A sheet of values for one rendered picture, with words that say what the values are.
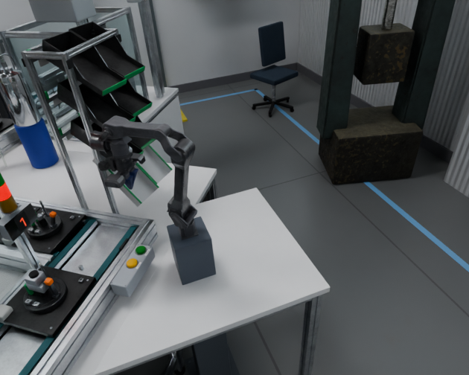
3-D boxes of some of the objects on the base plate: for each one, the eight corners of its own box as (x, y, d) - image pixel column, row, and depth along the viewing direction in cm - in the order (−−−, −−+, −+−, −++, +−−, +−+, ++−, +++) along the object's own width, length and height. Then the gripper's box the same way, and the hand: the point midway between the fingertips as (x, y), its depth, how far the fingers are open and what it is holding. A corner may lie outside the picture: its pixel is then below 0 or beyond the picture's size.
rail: (158, 236, 167) (153, 218, 161) (11, 460, 99) (-7, 445, 93) (147, 234, 169) (142, 216, 162) (-5, 454, 101) (-24, 438, 94)
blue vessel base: (64, 156, 230) (49, 117, 214) (48, 170, 218) (30, 129, 202) (44, 154, 234) (27, 114, 218) (26, 167, 222) (7, 127, 206)
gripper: (114, 168, 119) (125, 205, 128) (141, 140, 133) (150, 175, 142) (97, 166, 121) (109, 202, 130) (126, 138, 135) (135, 173, 144)
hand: (129, 181), depth 134 cm, fingers closed
